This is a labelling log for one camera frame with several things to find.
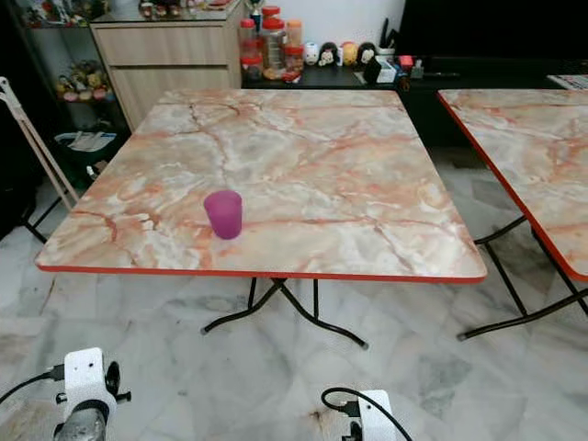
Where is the purple plastic cup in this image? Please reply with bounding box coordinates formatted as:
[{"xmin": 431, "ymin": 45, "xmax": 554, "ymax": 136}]
[{"xmin": 204, "ymin": 190, "xmax": 243, "ymax": 241}]

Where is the beige folded wooden rack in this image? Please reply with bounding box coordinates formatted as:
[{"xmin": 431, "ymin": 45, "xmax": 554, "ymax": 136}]
[{"xmin": 0, "ymin": 76, "xmax": 82, "ymax": 211}]

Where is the black glass display shelf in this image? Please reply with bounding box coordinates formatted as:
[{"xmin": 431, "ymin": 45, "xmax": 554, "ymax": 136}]
[{"xmin": 5, "ymin": 0, "xmax": 141, "ymax": 187}]

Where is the marble-pattern folding table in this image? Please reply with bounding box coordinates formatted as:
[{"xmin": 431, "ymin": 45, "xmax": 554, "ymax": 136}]
[
  {"xmin": 36, "ymin": 88, "xmax": 488, "ymax": 351},
  {"xmin": 437, "ymin": 88, "xmax": 588, "ymax": 342}
]

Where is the light wooden drawer cabinet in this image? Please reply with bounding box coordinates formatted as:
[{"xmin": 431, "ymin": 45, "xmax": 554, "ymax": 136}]
[{"xmin": 90, "ymin": 7, "xmax": 245, "ymax": 130}]

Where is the slim clear jar red lid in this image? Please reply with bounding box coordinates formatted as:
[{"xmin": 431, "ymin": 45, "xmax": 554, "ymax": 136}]
[{"xmin": 238, "ymin": 18, "xmax": 263, "ymax": 81}]

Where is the large clear jar red lid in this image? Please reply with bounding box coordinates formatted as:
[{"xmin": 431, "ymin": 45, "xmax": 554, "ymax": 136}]
[{"xmin": 259, "ymin": 17, "xmax": 288, "ymax": 81}]

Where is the orange-filled plastic jar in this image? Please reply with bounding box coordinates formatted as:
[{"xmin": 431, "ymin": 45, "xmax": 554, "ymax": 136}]
[{"xmin": 285, "ymin": 18, "xmax": 305, "ymax": 75}]

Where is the small white box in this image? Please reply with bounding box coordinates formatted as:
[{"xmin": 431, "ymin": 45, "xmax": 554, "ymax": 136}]
[{"xmin": 364, "ymin": 57, "xmax": 397, "ymax": 86}]

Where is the black flat television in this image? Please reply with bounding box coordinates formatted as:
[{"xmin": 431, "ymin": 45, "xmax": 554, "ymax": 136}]
[{"xmin": 395, "ymin": 0, "xmax": 588, "ymax": 62}]

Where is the printed magazine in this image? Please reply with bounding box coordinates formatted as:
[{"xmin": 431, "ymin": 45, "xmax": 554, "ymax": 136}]
[{"xmin": 548, "ymin": 73, "xmax": 588, "ymax": 91}]

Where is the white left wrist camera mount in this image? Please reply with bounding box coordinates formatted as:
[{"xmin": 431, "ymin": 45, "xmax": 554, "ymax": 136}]
[{"xmin": 63, "ymin": 347, "xmax": 116, "ymax": 419}]

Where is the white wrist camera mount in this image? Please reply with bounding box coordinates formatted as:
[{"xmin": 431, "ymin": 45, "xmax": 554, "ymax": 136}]
[
  {"xmin": 356, "ymin": 390, "xmax": 399, "ymax": 441},
  {"xmin": 63, "ymin": 347, "xmax": 116, "ymax": 419}
]

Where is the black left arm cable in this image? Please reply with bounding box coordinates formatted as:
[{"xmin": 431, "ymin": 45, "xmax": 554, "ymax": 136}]
[{"xmin": 0, "ymin": 365, "xmax": 68, "ymax": 406}]

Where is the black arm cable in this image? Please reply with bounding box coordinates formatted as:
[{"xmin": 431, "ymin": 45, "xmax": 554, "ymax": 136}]
[
  {"xmin": 0, "ymin": 365, "xmax": 68, "ymax": 406},
  {"xmin": 321, "ymin": 386, "xmax": 415, "ymax": 441}
]

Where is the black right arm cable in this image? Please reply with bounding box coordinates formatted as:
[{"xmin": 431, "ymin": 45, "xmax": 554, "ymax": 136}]
[{"xmin": 321, "ymin": 386, "xmax": 415, "ymax": 441}]

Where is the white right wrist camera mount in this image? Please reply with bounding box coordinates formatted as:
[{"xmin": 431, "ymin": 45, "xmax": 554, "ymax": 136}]
[{"xmin": 356, "ymin": 390, "xmax": 399, "ymax": 441}]

